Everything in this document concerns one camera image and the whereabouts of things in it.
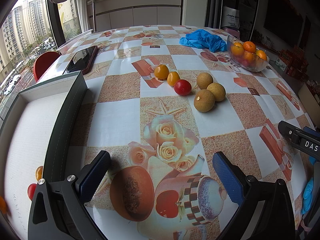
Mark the pink plastic stool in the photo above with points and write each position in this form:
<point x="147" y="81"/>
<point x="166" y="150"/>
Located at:
<point x="233" y="32"/>

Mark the glass fruit bowl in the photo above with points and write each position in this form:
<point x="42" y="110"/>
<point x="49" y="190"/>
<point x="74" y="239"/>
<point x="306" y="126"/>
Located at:
<point x="249" y="61"/>

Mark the red cherry tomato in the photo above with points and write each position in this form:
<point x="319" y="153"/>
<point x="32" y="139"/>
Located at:
<point x="182" y="87"/>
<point x="31" y="190"/>

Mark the orange in bowl right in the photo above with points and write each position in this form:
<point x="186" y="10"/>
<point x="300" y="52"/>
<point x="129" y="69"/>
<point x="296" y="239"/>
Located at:
<point x="261" y="54"/>

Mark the orange in bowl left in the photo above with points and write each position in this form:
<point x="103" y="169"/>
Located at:
<point x="237" y="49"/>

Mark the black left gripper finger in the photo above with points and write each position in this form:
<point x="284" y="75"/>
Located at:
<point x="55" y="203"/>

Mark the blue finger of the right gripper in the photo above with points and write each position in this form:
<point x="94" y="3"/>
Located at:
<point x="311" y="131"/>

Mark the orange in bowl top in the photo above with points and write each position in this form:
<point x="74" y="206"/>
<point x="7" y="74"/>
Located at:
<point x="249" y="47"/>

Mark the white tray dark rim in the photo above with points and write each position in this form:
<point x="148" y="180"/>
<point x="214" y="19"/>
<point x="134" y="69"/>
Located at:
<point x="34" y="133"/>

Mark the red plastic chair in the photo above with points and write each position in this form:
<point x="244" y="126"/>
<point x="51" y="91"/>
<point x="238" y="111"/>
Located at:
<point x="43" y="62"/>

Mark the large orange mandarin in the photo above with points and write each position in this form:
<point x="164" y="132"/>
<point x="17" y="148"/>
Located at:
<point x="3" y="206"/>

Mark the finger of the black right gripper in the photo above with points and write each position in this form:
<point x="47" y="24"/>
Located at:
<point x="264" y="209"/>

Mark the dark smartphone red case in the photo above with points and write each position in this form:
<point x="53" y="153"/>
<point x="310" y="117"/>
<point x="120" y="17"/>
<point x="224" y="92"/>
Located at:
<point x="82" y="61"/>

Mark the white cabinet counter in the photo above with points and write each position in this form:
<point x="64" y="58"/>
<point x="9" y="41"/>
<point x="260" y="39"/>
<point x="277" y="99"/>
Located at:
<point x="112" y="14"/>

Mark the blue plastic bag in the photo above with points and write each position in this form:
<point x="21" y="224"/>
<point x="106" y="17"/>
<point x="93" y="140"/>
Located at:
<point x="202" y="39"/>

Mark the white paper bag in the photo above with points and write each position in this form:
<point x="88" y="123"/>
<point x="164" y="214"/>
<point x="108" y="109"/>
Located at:
<point x="230" y="18"/>

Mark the orange in bowl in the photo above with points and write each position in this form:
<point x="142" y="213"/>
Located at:
<point x="261" y="54"/>
<point x="249" y="47"/>
<point x="237" y="49"/>

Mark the blue gloved hand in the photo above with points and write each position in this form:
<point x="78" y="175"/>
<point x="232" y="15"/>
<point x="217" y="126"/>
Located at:
<point x="311" y="189"/>

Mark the yellow cherry tomato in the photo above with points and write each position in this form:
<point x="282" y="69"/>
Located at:
<point x="172" y="78"/>
<point x="161" y="72"/>
<point x="39" y="173"/>

